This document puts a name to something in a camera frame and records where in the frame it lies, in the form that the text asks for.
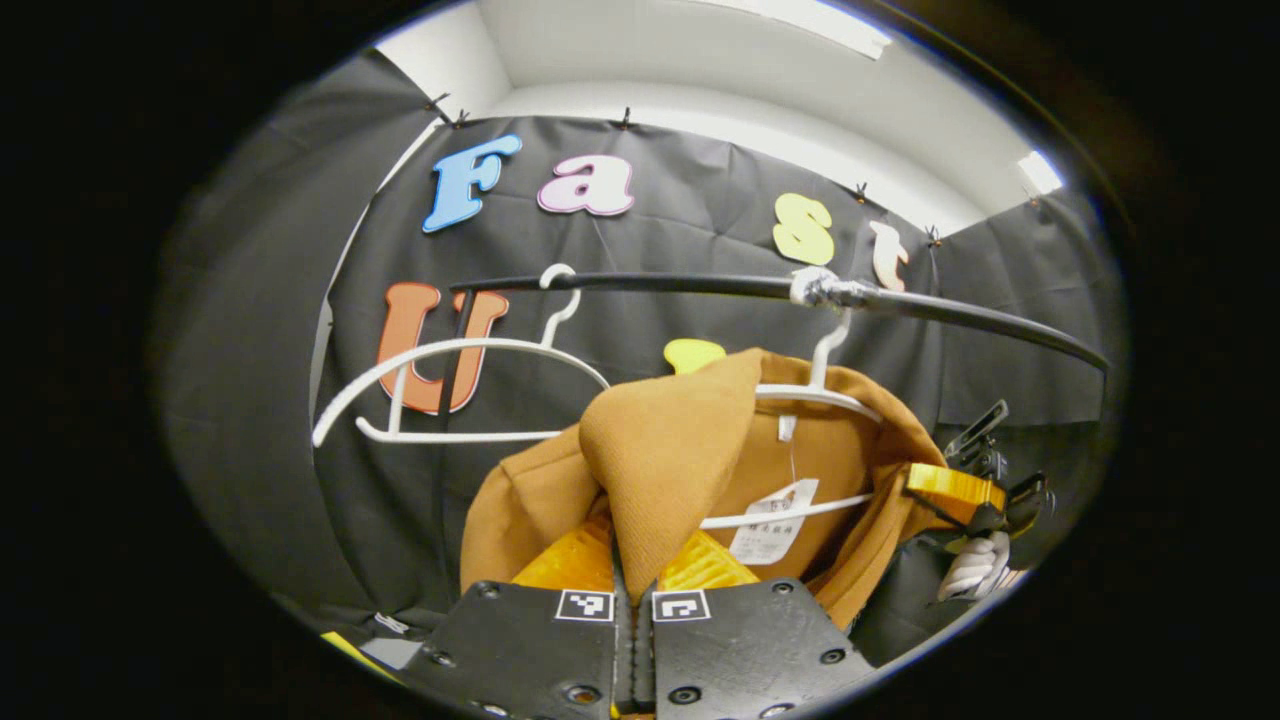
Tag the black clothes rack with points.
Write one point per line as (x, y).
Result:
(650, 283)

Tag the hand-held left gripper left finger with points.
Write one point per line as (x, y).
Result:
(540, 650)

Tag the black backdrop cloth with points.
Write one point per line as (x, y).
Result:
(700, 220)

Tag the brown shirt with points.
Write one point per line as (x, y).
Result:
(660, 450)

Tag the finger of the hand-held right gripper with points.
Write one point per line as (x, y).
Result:
(955, 487)

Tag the white plastic hanger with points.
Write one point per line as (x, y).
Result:
(450, 345)
(830, 350)

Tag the large ceiling light panel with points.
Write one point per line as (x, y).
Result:
(820, 22)

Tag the small ceiling light panel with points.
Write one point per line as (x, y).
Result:
(1040, 172)

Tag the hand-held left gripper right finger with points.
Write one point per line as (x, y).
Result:
(740, 650)

